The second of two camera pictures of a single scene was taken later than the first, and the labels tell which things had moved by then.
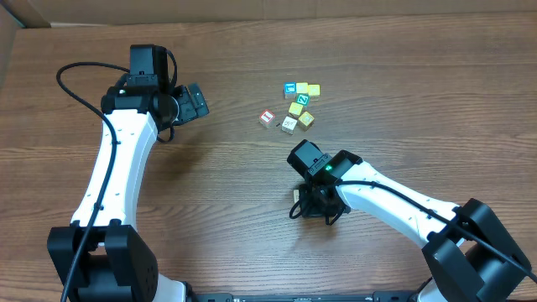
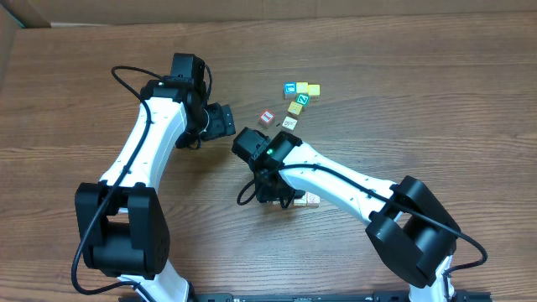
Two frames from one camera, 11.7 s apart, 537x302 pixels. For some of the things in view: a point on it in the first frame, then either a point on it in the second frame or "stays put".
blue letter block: [289, 90] stays put
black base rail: [304, 296] stays put
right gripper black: [311, 209] → [268, 193]
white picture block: [289, 125] stays put
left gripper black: [187, 110] → [221, 122]
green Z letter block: [303, 99] stays put
